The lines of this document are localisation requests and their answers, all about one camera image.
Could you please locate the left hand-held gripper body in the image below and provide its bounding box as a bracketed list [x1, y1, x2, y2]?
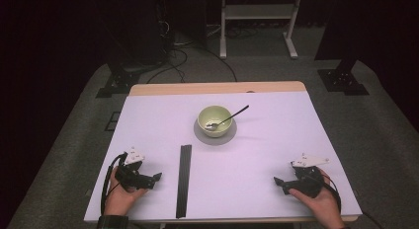
[114, 147, 156, 191]

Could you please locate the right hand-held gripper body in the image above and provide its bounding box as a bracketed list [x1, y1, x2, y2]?
[289, 152, 331, 199]

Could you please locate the black chopstick tray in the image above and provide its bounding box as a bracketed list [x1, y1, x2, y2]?
[179, 144, 193, 220]

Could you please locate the pale green bowl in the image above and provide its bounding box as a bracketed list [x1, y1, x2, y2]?
[197, 105, 234, 139]

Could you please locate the person's left hand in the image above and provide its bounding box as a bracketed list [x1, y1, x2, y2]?
[104, 165, 148, 217]

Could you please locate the person's right hand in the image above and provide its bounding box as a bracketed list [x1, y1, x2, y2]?
[288, 168, 344, 223]

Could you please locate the white table mat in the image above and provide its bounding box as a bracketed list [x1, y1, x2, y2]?
[83, 91, 364, 223]

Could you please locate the grey round coaster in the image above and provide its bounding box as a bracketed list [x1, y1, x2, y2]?
[193, 117, 238, 147]

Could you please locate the black computer tower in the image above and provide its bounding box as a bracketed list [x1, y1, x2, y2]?
[104, 0, 176, 68]

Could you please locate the dark curtain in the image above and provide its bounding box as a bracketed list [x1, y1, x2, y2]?
[314, 0, 419, 131]

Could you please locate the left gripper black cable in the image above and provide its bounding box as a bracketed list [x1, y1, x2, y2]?
[100, 152, 128, 217]

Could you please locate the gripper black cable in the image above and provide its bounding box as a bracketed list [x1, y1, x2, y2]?
[100, 152, 128, 217]
[309, 174, 384, 229]

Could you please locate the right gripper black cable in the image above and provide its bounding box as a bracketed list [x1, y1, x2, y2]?
[309, 174, 384, 229]

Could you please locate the black floor outlet frame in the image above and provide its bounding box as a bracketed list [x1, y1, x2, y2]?
[104, 111, 122, 132]

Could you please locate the black-handled metal spoon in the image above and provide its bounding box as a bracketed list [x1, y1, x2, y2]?
[204, 104, 251, 131]

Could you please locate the black stand base plate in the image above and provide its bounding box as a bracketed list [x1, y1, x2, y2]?
[316, 57, 371, 97]
[95, 62, 142, 100]

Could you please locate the black floor cable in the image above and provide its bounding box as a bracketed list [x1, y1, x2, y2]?
[197, 45, 239, 83]
[145, 47, 190, 85]

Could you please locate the tangle of dark cables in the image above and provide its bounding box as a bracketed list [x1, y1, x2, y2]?
[226, 24, 261, 39]

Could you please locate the white metal stand frame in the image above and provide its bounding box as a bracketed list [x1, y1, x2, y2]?
[218, 0, 303, 60]

